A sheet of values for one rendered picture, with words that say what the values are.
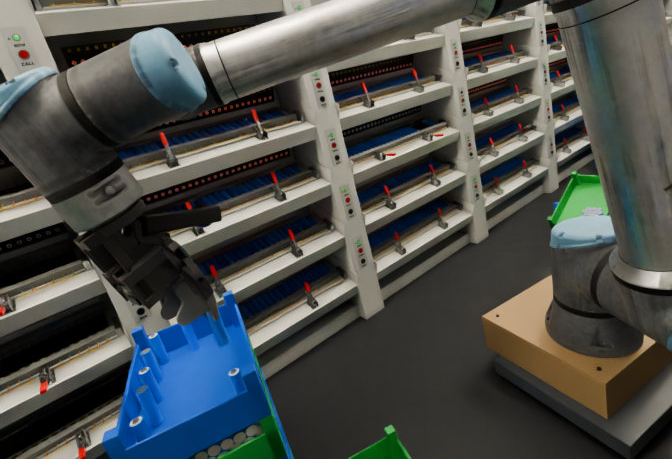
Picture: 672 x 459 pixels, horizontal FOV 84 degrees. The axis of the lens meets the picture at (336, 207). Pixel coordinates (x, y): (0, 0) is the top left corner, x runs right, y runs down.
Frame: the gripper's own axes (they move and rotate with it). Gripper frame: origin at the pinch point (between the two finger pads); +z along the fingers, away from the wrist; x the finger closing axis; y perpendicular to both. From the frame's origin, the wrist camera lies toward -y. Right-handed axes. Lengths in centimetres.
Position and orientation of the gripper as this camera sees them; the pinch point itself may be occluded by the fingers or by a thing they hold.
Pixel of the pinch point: (211, 308)
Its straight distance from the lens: 62.6
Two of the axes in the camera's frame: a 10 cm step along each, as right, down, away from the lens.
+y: -5.1, 6.0, -6.2
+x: 7.7, -0.1, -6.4
